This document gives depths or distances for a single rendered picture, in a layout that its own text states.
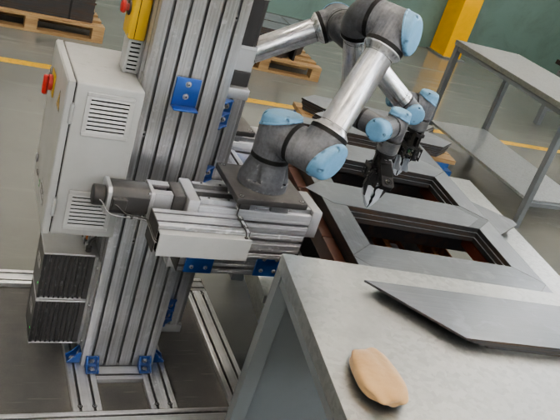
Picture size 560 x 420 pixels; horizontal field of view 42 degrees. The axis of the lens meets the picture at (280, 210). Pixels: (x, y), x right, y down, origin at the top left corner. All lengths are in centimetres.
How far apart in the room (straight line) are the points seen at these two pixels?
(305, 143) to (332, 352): 69
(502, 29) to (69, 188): 1027
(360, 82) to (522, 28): 1017
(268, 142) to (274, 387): 68
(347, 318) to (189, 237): 54
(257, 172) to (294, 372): 57
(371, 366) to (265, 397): 67
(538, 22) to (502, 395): 1087
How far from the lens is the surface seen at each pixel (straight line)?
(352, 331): 162
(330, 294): 172
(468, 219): 297
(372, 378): 145
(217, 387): 267
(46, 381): 255
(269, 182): 210
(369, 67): 207
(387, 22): 210
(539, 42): 1248
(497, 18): 1182
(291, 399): 212
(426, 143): 374
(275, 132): 205
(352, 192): 278
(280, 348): 199
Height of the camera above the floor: 191
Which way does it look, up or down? 25 degrees down
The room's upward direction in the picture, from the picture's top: 19 degrees clockwise
